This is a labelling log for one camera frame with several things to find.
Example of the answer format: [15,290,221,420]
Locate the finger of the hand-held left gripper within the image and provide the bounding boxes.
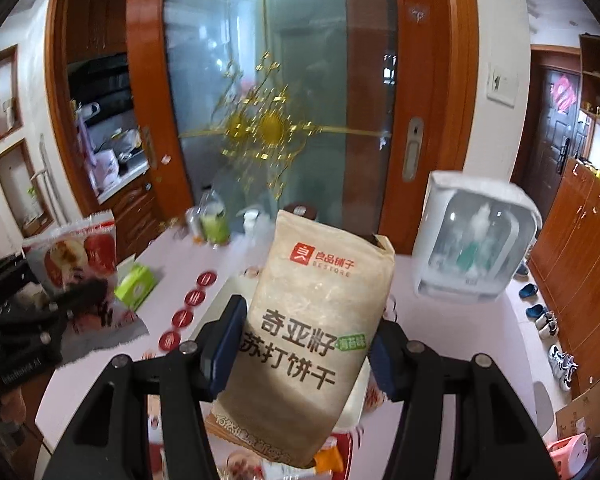
[50,279,108,318]

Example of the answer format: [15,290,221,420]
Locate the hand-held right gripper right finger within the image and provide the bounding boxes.
[367,320,561,480]

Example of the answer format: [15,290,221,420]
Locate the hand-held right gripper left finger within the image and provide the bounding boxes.
[42,294,248,480]

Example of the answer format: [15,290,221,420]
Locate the white plastic tray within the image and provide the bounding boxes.
[220,275,381,431]

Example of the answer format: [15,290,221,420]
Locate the red fruit print snack bag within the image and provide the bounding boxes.
[22,210,148,361]

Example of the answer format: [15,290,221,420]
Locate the beige cracker packet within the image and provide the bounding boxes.
[205,209,397,467]

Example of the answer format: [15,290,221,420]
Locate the green tissue pack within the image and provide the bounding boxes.
[114,255,161,311]

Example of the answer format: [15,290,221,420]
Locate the pink printed tablecloth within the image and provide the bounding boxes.
[40,230,551,480]

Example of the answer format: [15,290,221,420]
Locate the wooden kitchen cabinet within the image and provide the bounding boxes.
[100,180,166,261]

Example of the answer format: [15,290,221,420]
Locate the orange white snack bar packet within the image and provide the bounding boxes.
[312,447,346,476]

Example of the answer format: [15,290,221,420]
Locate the clear bottle green label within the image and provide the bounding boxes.
[200,187,231,246]

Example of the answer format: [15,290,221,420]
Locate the metal drink can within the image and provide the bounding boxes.
[186,207,204,239]

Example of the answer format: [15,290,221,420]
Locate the pink kitchen appliance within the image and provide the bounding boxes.
[87,147,121,196]

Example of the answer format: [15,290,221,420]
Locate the white squeeze bottle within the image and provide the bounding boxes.
[242,207,276,237]

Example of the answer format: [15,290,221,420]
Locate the white bottle sterilizer cabinet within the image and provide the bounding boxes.
[411,170,542,303]

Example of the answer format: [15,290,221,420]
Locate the teal ceramic jar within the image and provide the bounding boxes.
[282,202,318,221]

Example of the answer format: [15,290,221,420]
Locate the row of shoes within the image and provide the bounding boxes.
[515,265,578,391]

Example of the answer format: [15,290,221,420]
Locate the pink plastic stool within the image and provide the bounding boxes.
[547,432,591,478]

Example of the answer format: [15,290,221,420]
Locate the cardboard box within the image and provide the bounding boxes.
[555,375,600,441]

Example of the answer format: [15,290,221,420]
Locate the wooden shoe cabinet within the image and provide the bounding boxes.
[527,157,600,386]

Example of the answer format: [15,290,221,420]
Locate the dark entrance door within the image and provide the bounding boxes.
[512,50,581,186]

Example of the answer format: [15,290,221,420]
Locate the glass sliding door gold ornament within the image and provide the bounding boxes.
[127,0,476,256]

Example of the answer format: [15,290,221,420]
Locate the wooden wall niche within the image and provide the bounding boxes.
[0,45,23,146]
[0,140,56,236]

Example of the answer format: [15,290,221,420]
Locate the silver door handle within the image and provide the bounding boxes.
[402,117,425,182]

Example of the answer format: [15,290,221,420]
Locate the white wall switch panel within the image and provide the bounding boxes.
[486,62,518,107]

